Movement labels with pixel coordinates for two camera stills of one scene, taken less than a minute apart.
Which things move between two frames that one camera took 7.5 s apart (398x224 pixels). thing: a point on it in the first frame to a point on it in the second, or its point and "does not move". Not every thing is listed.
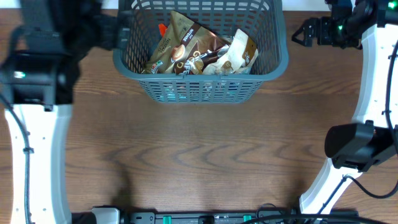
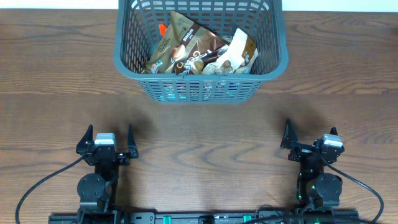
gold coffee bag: [185, 48] does not move
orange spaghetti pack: [162, 28] does not move
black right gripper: [315, 31] to [310, 150]
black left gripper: [100, 28] to [125, 159]
